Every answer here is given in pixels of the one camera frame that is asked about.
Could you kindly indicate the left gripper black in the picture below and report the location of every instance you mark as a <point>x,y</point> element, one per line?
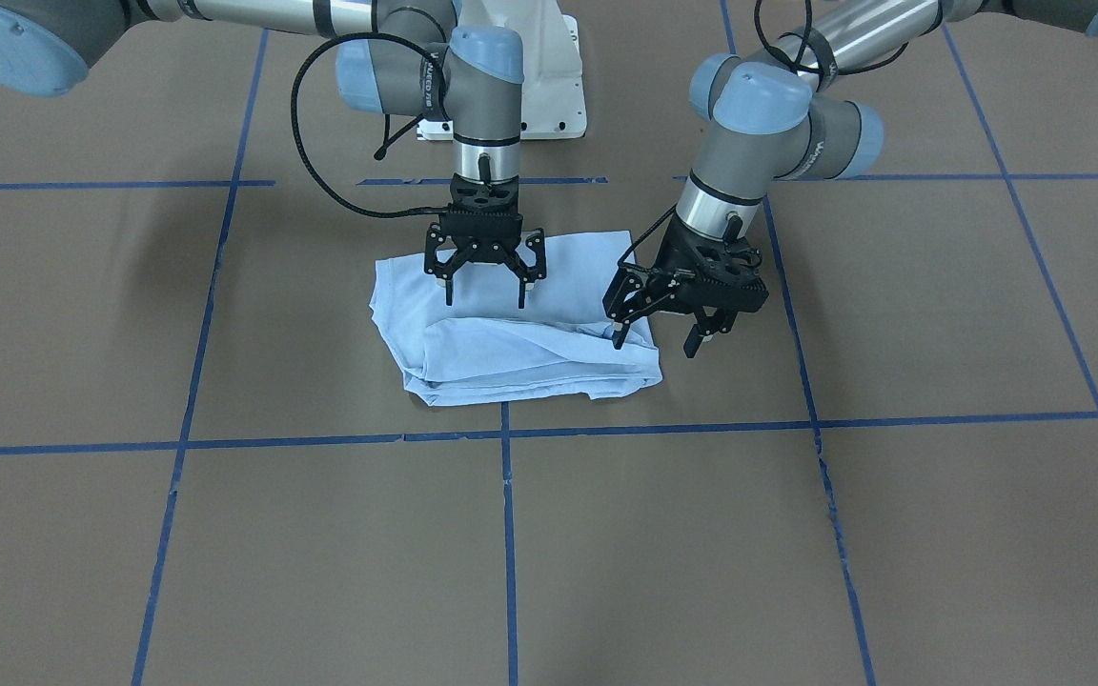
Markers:
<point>667,255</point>

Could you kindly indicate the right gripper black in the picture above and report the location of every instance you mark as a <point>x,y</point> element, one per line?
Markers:
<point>484,252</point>

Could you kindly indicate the light blue t-shirt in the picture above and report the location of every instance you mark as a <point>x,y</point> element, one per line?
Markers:
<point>486,347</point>

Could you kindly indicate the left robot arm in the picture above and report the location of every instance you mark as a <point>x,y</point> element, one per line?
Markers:
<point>768,120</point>

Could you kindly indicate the white camera pillar with base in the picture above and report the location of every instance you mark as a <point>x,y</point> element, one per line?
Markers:
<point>520,63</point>

